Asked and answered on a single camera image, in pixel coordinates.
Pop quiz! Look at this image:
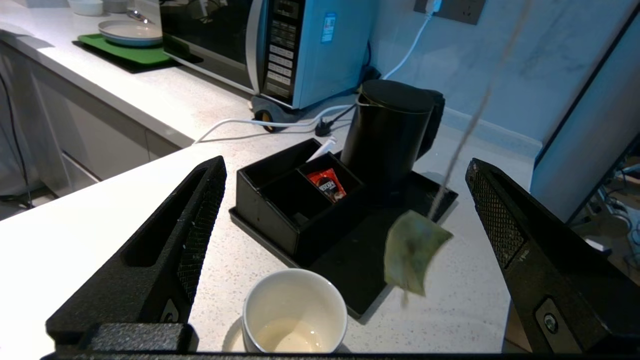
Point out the black rectangular serving tray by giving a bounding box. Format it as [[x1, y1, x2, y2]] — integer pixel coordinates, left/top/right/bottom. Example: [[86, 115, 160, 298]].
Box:
[[229, 150, 458, 321]]

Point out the small white bowl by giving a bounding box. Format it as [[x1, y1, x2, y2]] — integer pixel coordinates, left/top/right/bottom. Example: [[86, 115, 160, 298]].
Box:
[[67, 0, 104, 17]]

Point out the green silicone mat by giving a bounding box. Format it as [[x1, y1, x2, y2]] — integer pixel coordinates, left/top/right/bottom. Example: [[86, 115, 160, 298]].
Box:
[[72, 32, 176, 75]]

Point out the white paper stick sachet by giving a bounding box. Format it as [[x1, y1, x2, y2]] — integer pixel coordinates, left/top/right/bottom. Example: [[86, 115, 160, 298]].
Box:
[[306, 137, 337, 163]]

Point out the black mug white inside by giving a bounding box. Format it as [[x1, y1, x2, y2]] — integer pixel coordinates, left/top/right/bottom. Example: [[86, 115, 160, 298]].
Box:
[[242, 268, 348, 353]]

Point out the silver microwave oven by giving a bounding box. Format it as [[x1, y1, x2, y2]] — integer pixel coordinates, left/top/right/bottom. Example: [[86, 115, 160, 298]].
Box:
[[159, 0, 376, 110]]

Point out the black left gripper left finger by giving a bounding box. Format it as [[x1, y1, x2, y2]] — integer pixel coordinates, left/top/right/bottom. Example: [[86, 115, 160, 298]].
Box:
[[45, 156, 228, 347]]

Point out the white plate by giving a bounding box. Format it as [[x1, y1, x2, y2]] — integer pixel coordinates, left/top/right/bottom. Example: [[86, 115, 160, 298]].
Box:
[[98, 19, 163, 48]]

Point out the white base cabinet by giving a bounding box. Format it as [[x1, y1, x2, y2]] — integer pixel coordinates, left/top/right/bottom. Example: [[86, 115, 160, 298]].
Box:
[[0, 42, 181, 201]]

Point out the grey wall socket panel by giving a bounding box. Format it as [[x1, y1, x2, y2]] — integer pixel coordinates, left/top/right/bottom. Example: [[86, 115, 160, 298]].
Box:
[[414, 0, 486, 26]]

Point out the black electric kettle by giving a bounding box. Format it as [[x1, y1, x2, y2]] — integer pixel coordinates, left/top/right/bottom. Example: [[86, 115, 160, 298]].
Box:
[[340, 79, 446, 198]]

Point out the pale grey panel black edge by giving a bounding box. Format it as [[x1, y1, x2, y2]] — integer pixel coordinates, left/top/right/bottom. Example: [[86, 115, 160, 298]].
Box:
[[529, 5, 640, 225]]

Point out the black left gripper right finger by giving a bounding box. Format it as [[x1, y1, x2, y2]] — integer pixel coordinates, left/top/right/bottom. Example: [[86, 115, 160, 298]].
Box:
[[465, 157, 640, 355]]

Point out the white power cable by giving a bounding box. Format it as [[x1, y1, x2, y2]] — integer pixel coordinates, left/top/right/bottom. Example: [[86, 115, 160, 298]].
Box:
[[192, 0, 443, 146]]

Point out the black compartment organizer box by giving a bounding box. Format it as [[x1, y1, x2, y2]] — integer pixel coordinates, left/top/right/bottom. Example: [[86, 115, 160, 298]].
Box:
[[235, 138, 371, 261]]

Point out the red coffee sachet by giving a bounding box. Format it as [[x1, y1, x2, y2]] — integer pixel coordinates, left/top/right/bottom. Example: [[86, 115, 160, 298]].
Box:
[[306, 168, 347, 204]]

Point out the black power plug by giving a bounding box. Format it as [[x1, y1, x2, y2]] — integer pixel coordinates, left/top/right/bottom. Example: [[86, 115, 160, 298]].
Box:
[[315, 102, 357, 138]]

